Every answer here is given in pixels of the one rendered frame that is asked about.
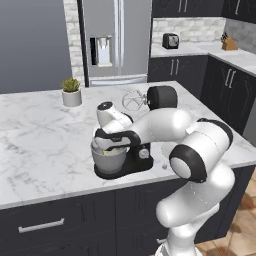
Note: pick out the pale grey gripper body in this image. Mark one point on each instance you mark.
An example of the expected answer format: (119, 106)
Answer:
(111, 146)

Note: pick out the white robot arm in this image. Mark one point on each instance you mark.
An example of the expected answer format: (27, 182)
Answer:
(200, 196)

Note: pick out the yellow butter stick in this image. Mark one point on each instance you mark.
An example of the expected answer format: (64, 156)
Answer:
(106, 153)

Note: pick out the grey mixer bowl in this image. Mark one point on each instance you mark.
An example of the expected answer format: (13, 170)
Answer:
(108, 165)

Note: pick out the grey mixer knob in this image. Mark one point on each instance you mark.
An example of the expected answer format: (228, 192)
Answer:
(144, 153)

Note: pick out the black stand mixer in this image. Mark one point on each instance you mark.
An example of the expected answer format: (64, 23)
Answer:
(162, 97)

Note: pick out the green plant in white pot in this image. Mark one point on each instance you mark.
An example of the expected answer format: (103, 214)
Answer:
(71, 93)

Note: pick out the dark island cupboard door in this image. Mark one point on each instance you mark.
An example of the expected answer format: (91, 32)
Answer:
(138, 216)
(233, 196)

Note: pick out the dark island drawer front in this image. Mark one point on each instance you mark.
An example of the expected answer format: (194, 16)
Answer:
(66, 216)

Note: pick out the stainless steel fridge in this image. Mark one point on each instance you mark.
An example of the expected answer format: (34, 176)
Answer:
(116, 36)

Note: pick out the black toaster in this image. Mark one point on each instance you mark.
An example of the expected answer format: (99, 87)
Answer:
(170, 41)

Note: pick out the dark base cupboards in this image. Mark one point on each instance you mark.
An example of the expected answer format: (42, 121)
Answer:
(220, 83)

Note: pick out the wooden knife block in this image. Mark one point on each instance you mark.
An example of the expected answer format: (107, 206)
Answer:
(229, 44)

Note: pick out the dark wall cupboards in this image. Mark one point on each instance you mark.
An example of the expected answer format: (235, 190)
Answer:
(200, 7)

